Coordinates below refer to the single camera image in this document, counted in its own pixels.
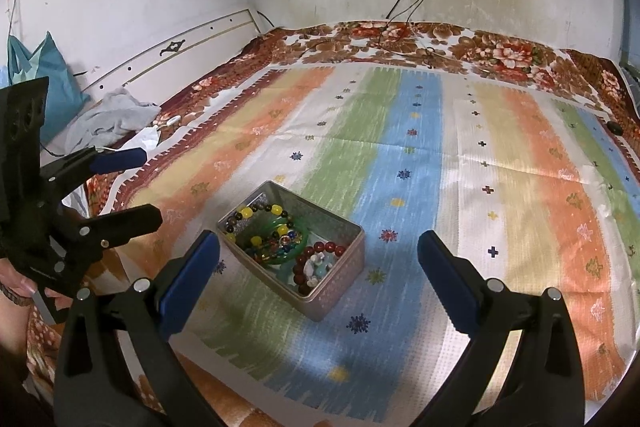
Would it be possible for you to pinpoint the white crumpled tissue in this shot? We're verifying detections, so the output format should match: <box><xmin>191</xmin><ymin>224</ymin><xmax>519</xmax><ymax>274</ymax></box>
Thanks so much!
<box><xmin>132</xmin><ymin>126</ymin><xmax>162</xmax><ymax>152</ymax></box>

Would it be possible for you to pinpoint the white headboard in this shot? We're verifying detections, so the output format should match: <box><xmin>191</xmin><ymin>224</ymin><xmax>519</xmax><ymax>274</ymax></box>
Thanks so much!
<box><xmin>75</xmin><ymin>8</ymin><xmax>276</xmax><ymax>118</ymax></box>

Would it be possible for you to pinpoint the dark red bead bracelet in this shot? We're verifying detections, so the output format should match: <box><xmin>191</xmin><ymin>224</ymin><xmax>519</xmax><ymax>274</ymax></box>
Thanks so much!
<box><xmin>292</xmin><ymin>242</ymin><xmax>349</xmax><ymax>297</ymax></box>

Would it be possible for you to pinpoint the multicoloured bead bracelet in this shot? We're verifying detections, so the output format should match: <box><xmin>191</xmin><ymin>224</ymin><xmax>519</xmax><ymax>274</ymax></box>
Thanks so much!
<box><xmin>255</xmin><ymin>222</ymin><xmax>301</xmax><ymax>264</ymax></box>

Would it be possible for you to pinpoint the grey metal tin box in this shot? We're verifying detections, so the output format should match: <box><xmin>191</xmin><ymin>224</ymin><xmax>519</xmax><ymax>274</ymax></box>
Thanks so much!
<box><xmin>216</xmin><ymin>180</ymin><xmax>365</xmax><ymax>322</ymax></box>

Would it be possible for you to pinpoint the striped pastel cloth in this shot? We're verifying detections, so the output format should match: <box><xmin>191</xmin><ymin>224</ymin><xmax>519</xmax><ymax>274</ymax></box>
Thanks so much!
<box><xmin>87</xmin><ymin>64</ymin><xmax>640</xmax><ymax>413</ymax></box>

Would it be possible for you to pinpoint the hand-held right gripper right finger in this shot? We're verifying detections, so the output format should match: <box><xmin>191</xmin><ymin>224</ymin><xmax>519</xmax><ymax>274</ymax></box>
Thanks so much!
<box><xmin>415</xmin><ymin>229</ymin><xmax>586</xmax><ymax>427</ymax></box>

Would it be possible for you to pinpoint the person's left forearm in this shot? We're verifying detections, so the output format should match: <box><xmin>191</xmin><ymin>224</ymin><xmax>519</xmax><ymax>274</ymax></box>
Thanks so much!
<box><xmin>0</xmin><ymin>301</ymin><xmax>31</xmax><ymax>378</ymax></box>

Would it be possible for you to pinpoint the light blue bead bracelet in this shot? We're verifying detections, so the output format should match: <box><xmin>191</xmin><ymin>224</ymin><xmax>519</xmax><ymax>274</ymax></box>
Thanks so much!
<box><xmin>277</xmin><ymin>252</ymin><xmax>346</xmax><ymax>293</ymax></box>

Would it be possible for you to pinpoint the yellow and black bead bracelet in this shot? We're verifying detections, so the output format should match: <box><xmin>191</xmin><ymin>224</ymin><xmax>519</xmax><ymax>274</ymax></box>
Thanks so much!
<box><xmin>223</xmin><ymin>202</ymin><xmax>296</xmax><ymax>258</ymax></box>

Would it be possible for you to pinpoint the person's left hand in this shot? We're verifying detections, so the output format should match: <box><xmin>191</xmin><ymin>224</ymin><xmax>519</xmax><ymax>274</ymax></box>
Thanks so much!
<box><xmin>0</xmin><ymin>256</ymin><xmax>37</xmax><ymax>307</ymax></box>

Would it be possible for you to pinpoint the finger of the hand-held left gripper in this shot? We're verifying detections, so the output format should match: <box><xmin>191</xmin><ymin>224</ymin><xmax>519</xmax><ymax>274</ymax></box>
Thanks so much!
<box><xmin>40</xmin><ymin>147</ymin><xmax>148</xmax><ymax>196</ymax></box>
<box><xmin>60</xmin><ymin>203</ymin><xmax>165</xmax><ymax>253</ymax></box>

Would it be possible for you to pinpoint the teal pillow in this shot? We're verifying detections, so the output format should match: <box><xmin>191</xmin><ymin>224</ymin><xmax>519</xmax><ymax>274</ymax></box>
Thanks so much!
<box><xmin>6</xmin><ymin>32</ymin><xmax>93</xmax><ymax>145</ymax></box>

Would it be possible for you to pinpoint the striped colourful tablecloth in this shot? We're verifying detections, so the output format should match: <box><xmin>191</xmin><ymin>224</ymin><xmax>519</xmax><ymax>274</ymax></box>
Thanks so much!
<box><xmin>25</xmin><ymin>21</ymin><xmax>640</xmax><ymax>427</ymax></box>

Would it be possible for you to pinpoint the grey cloth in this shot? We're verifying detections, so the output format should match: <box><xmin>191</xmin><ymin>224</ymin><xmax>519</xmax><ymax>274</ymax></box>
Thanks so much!
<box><xmin>65</xmin><ymin>88</ymin><xmax>162</xmax><ymax>155</ymax></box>

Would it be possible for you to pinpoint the green jade bangle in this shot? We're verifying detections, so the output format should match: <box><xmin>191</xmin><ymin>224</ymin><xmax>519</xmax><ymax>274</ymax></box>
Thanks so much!
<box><xmin>235</xmin><ymin>214</ymin><xmax>308</xmax><ymax>265</ymax></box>

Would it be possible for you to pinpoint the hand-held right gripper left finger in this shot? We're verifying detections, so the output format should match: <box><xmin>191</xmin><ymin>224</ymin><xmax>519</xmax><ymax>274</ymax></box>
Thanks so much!
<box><xmin>52</xmin><ymin>229</ymin><xmax>223</xmax><ymax>427</ymax></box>

